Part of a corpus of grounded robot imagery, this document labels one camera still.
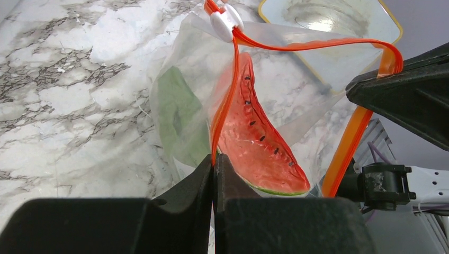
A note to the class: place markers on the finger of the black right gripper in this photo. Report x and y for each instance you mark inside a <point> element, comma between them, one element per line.
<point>415,99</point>

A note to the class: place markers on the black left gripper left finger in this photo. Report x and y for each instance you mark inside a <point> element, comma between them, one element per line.
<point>177,221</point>

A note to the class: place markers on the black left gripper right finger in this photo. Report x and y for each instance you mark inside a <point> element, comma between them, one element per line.
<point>248,223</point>

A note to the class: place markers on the watermelon slice toy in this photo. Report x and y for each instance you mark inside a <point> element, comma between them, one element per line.
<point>256,150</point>

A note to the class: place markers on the clear zip bag orange zipper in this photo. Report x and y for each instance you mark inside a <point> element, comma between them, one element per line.
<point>322,128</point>

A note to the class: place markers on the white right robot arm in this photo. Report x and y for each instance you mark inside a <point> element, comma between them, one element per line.
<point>384,185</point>

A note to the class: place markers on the wood framed white board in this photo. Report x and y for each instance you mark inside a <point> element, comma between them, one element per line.
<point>336,67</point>

